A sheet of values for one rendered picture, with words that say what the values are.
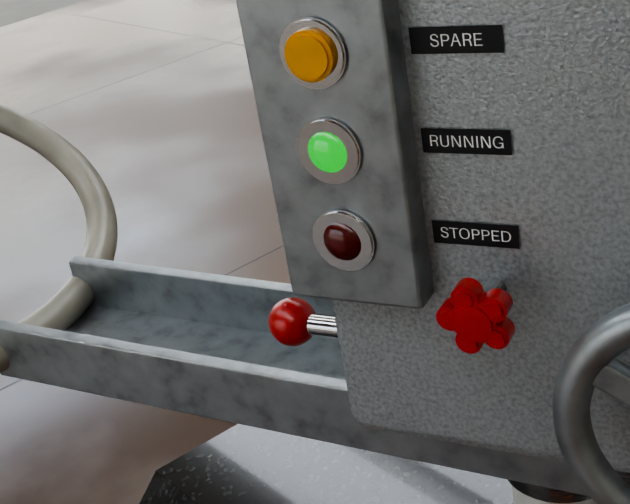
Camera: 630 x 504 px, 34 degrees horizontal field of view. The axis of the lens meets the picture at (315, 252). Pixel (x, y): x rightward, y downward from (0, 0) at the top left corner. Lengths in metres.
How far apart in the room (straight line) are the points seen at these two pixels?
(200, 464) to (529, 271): 0.68
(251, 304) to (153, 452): 1.80
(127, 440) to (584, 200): 2.26
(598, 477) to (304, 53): 0.25
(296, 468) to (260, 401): 0.38
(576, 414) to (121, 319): 0.51
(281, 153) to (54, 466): 2.20
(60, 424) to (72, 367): 2.01
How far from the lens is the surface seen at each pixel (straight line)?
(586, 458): 0.52
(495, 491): 1.05
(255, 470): 1.12
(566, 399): 0.50
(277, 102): 0.52
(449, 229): 0.53
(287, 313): 0.65
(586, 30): 0.47
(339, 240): 0.53
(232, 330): 0.86
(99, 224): 1.01
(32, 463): 2.73
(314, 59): 0.50
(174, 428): 2.68
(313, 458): 1.12
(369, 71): 0.49
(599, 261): 0.52
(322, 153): 0.51
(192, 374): 0.76
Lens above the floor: 1.51
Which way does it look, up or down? 26 degrees down
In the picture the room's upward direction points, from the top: 10 degrees counter-clockwise
